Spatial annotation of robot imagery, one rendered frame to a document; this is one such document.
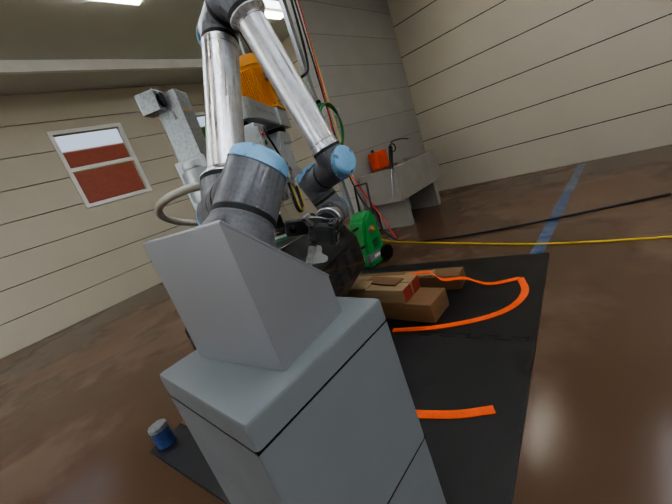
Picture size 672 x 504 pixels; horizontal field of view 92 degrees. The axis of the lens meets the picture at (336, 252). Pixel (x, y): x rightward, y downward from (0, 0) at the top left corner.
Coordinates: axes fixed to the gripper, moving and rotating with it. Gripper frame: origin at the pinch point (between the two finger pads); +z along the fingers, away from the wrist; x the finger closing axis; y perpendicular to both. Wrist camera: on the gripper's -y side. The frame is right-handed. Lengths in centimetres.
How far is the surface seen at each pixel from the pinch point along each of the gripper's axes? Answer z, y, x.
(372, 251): -245, -5, 109
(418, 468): 19, 33, 53
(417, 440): 16, 32, 47
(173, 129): -157, -148, -23
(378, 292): -125, 11, 87
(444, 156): -577, 94, 56
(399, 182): -368, 18, 61
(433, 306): -110, 47, 86
